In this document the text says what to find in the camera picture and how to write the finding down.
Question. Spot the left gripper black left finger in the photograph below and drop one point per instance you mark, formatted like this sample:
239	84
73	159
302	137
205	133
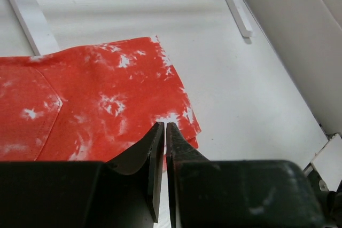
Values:
123	192

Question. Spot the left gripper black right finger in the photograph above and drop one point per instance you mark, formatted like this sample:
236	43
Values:
247	193

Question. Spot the orange white-speckled trousers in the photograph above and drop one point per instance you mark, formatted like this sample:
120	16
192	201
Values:
90	102

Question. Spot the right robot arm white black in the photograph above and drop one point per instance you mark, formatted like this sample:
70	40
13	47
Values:
330	201

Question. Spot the white clothes rack with metal bar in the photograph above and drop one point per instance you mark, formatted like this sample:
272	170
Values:
42	40

